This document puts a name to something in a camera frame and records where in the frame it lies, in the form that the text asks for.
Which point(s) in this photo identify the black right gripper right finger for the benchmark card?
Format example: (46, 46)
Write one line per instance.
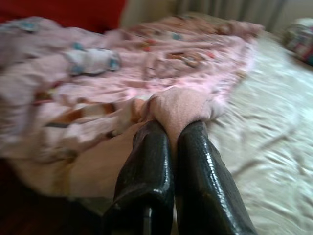
(200, 176)

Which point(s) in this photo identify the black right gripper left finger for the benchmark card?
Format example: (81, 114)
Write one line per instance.
(146, 176)

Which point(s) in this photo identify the pink cartoon print blanket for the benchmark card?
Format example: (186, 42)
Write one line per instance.
(146, 73)

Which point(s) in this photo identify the beige floral bed sheet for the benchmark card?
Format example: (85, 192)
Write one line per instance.
(269, 147)

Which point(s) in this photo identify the grey curtain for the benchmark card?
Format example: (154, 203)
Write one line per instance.
(232, 12)

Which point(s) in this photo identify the red white blue striped bolster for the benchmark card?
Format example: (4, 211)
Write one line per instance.
(300, 41)

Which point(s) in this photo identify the large red cushion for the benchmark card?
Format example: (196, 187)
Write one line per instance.
(73, 12)

